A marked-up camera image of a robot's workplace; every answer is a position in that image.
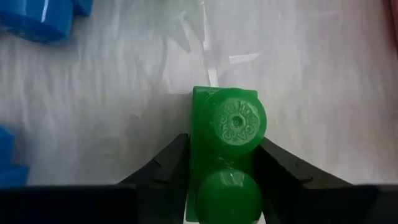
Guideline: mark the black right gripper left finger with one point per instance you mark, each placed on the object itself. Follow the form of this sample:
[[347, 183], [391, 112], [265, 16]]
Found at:
[[155, 186]]

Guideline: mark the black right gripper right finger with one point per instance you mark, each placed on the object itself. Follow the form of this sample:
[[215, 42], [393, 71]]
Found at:
[[295, 186]]

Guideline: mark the green two-stud building block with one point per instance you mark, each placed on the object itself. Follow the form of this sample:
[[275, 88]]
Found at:
[[224, 124]]

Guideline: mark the blue two-stud building block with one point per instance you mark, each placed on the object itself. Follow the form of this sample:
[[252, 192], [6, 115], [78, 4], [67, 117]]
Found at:
[[37, 18], [9, 161]]

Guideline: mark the glossy white table cover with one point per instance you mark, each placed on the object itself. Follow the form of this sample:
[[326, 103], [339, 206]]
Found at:
[[93, 93]]

